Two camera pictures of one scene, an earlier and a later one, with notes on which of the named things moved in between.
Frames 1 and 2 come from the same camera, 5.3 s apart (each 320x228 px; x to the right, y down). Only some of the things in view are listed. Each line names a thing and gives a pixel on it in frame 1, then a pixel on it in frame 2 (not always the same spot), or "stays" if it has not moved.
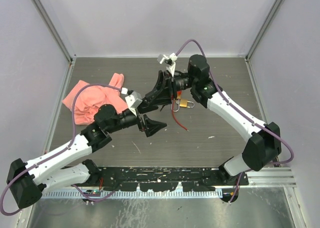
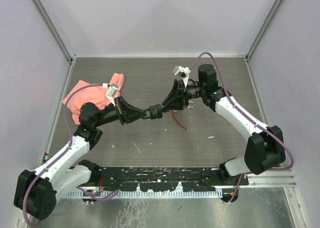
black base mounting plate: (157, 179) stays
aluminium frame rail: (279, 177) stays
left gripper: (151, 126) to (126, 112)
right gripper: (164, 88) to (180, 100)
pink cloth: (89, 99) stays
